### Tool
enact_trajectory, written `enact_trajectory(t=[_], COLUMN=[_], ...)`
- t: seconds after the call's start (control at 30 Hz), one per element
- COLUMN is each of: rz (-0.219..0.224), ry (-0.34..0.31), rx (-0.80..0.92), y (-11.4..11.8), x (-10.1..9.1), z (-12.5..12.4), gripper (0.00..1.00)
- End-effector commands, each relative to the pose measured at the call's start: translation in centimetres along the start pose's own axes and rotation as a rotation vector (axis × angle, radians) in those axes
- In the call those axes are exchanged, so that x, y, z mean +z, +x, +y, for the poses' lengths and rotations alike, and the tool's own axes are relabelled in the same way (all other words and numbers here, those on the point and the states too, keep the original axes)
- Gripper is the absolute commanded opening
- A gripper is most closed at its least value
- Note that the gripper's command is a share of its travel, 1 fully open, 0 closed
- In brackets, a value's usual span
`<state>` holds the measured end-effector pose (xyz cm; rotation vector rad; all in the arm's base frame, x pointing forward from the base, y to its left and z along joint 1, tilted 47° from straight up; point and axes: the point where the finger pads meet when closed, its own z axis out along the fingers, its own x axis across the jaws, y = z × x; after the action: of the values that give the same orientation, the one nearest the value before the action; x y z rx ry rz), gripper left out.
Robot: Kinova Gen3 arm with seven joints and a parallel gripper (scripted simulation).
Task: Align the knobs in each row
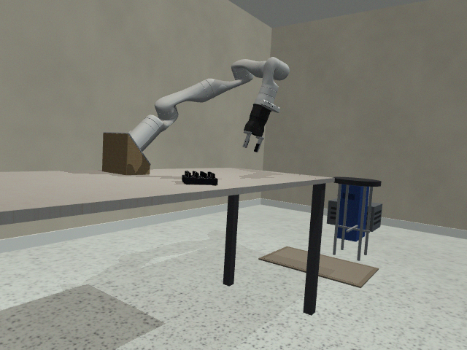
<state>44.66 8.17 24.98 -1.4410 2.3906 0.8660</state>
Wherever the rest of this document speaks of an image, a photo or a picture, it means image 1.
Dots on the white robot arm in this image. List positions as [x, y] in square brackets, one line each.
[148, 129]

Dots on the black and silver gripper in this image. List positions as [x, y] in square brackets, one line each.
[259, 115]

